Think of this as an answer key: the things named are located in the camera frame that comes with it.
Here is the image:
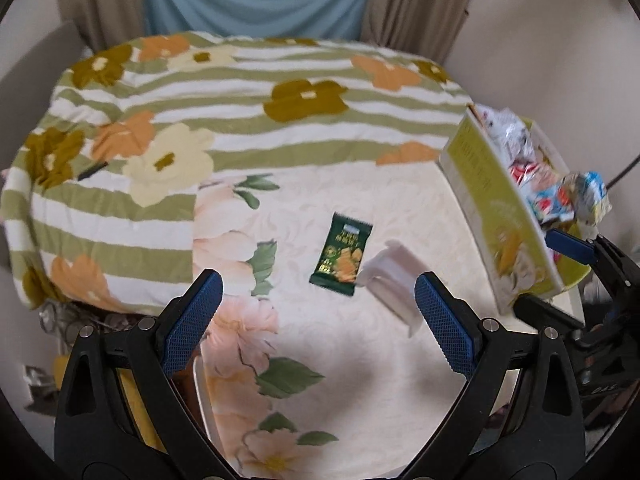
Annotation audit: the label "green striped floral blanket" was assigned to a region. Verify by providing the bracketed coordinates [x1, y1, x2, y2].
[0, 30, 471, 311]

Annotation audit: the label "white plastic holder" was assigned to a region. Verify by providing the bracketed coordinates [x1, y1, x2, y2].
[356, 240, 441, 338]

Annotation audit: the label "yellow object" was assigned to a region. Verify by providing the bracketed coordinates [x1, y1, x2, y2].
[117, 370, 166, 453]

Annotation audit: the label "green cardboard box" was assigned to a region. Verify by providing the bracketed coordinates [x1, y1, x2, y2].
[439, 105, 593, 313]

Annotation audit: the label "eyeglasses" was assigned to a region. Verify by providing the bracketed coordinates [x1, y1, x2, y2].
[37, 300, 103, 336]

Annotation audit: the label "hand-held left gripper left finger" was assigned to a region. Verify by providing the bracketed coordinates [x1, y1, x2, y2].
[54, 269, 236, 480]

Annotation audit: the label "pile of snack packets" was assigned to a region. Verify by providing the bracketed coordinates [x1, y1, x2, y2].
[472, 104, 571, 196]

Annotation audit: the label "beige curtain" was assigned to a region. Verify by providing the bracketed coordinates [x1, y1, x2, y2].
[55, 0, 151, 53]
[362, 0, 483, 63]

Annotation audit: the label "green cracker snack packet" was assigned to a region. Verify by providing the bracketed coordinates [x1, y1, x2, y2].
[308, 212, 375, 297]

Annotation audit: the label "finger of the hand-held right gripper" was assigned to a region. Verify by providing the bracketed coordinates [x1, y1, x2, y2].
[514, 294, 587, 335]
[545, 229, 640, 306]

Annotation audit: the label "floral tablecloth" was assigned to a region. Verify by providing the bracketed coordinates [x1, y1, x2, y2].
[192, 160, 586, 480]

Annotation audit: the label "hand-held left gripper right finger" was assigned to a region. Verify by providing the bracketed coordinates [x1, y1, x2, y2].
[400, 271, 586, 480]

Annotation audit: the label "dark cable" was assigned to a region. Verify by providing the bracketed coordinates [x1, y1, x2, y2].
[607, 152, 640, 186]

